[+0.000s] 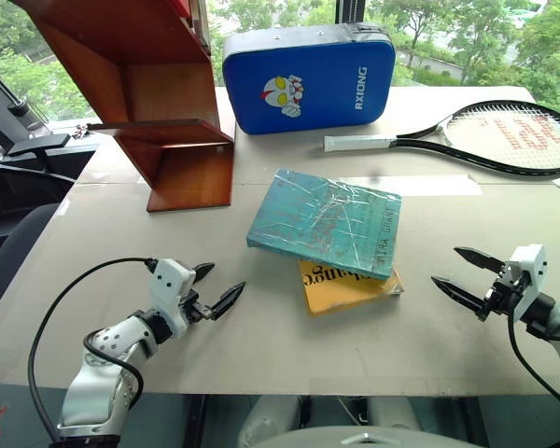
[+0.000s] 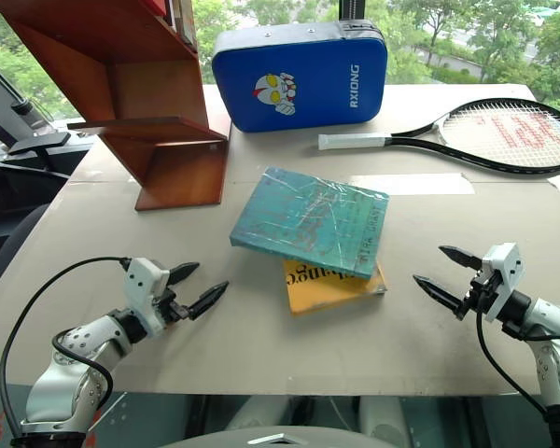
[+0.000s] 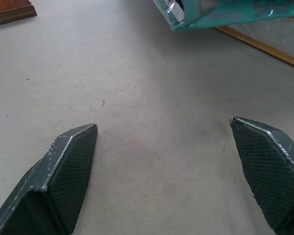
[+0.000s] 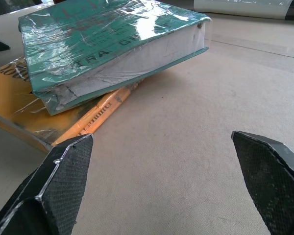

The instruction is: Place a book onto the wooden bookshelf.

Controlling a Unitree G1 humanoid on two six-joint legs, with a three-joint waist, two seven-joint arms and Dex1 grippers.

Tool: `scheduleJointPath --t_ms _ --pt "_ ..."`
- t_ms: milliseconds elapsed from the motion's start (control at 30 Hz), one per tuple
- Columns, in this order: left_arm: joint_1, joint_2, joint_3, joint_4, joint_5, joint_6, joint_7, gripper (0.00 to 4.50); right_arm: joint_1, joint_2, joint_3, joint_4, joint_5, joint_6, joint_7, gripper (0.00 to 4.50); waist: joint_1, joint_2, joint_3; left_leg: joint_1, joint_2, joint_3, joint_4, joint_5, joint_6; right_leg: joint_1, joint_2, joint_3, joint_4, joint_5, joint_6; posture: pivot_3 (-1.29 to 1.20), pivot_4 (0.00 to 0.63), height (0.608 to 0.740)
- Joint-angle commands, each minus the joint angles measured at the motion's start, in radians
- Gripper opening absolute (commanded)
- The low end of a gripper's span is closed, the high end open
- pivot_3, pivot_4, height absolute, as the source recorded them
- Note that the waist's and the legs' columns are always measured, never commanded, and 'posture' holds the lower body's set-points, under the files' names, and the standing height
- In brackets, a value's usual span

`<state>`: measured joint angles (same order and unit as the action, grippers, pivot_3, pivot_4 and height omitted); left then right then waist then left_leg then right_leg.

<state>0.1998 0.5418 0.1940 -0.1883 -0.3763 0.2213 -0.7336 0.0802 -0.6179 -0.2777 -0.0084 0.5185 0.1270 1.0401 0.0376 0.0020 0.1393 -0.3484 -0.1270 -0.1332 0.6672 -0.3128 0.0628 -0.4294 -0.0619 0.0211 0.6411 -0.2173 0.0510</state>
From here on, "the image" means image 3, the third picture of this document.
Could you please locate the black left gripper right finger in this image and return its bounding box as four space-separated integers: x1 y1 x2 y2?
229 117 294 235

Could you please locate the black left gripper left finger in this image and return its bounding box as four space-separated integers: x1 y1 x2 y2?
0 123 98 235

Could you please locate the teal plastic-wrapped box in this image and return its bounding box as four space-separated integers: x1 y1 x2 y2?
152 0 294 32

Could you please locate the brown wooden furniture corner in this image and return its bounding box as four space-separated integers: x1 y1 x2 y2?
0 0 38 28

